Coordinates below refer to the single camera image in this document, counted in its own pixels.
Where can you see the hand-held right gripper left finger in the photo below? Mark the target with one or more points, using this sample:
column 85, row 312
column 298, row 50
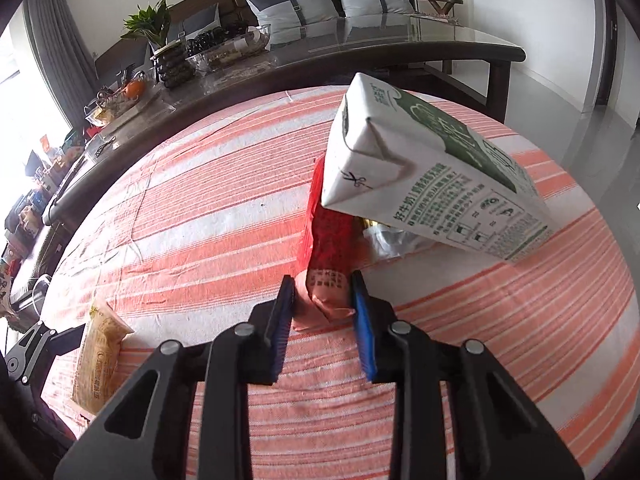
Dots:
column 280, row 330

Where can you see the green potted plant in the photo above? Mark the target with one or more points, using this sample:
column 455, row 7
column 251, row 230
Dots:
column 150, row 22

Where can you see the orange striped tablecloth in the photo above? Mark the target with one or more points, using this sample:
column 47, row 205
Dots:
column 200, row 220

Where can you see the clear glass fruit tray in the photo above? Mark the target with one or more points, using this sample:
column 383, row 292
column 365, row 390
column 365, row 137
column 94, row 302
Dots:
column 230, row 50

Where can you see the dark wooden coffee table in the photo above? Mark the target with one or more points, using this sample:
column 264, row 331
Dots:
column 350, row 45

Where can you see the clear plastic wrapper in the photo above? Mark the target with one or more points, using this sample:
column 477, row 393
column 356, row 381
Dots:
column 395, row 242

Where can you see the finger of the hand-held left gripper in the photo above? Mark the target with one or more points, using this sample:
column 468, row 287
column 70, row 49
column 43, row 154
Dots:
column 65, row 340

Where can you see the black scissors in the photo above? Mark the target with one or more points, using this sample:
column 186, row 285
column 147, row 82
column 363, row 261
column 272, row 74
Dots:
column 106, row 145

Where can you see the orange fruit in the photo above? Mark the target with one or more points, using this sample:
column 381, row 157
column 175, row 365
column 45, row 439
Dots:
column 134, row 89

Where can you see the yellow snack packet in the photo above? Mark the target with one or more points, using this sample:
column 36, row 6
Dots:
column 100, row 355

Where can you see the floral sofa cover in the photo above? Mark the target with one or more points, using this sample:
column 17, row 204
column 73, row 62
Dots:
column 440, row 16

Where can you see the grey curtain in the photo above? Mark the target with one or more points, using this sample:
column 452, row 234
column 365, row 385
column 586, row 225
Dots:
column 60, row 40

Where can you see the red snack packet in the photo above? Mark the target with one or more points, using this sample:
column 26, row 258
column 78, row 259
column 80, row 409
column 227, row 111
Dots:
column 327, row 240

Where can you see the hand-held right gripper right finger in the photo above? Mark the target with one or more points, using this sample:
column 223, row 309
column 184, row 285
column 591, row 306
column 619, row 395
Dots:
column 362, row 330

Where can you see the white green milk carton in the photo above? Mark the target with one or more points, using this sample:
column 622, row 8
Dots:
column 425, row 170

